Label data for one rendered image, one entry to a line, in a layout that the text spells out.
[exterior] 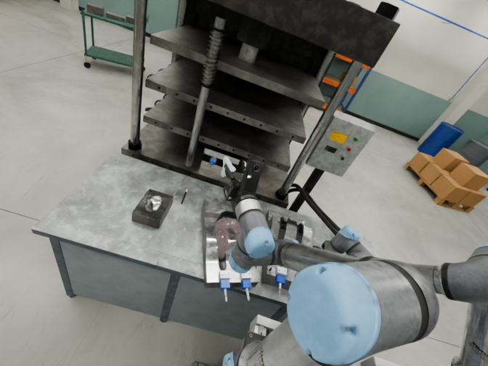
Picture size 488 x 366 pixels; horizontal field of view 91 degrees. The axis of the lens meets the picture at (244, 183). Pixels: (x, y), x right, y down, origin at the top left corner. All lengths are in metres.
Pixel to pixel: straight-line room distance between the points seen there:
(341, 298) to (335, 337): 0.04
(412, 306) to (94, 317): 1.89
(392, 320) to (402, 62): 7.99
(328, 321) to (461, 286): 0.55
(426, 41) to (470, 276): 7.71
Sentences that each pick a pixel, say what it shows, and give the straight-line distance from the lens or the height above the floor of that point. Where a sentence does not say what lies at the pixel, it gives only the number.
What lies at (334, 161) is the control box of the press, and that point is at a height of 1.17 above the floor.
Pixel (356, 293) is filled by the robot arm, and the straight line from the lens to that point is 0.35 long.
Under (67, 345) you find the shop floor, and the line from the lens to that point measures 2.03.
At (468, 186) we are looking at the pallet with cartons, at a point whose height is 0.49.
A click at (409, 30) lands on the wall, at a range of 8.10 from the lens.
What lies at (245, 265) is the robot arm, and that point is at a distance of 0.71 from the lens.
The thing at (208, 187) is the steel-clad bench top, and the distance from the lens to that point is 1.69.
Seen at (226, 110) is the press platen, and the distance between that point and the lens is 1.63.
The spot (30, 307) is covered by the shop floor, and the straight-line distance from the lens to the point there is 2.17.
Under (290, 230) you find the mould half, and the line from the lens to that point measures 1.48.
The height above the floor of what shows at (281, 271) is 0.92.
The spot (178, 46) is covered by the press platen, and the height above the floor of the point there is 1.53.
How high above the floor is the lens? 1.91
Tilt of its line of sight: 37 degrees down
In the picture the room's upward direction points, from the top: 23 degrees clockwise
